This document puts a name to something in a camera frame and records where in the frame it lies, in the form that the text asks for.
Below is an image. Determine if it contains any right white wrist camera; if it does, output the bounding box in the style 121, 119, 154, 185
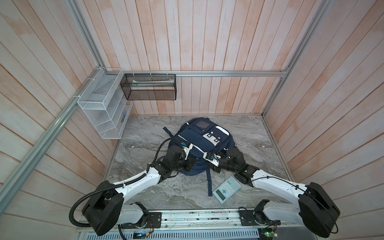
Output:
203, 152, 222, 167

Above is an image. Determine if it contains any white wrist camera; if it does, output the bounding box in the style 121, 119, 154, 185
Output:
203, 152, 222, 167
182, 142, 193, 161

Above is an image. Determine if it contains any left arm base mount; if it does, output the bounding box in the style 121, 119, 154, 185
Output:
117, 202, 162, 229

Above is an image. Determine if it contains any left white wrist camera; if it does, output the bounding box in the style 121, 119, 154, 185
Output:
182, 142, 193, 161

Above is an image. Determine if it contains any aluminium mounting rail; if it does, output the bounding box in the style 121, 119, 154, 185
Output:
78, 202, 314, 236

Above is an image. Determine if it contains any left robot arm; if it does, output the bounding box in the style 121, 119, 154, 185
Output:
69, 143, 196, 236

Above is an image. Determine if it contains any black mesh wire basket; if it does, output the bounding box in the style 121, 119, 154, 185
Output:
120, 73, 177, 101

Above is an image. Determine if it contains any white wire shelf rack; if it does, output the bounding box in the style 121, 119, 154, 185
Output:
78, 68, 133, 140

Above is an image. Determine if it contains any aluminium frame horizontal bar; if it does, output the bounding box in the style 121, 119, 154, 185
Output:
106, 69, 288, 78

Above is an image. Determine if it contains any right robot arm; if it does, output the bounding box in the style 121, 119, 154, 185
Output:
204, 147, 341, 238

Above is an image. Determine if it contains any teal calculator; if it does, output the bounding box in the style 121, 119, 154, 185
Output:
213, 176, 242, 205

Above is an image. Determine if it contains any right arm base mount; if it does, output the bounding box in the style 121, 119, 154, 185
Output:
238, 200, 281, 227

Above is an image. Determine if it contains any navy blue student backpack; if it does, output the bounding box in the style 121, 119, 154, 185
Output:
163, 117, 235, 197

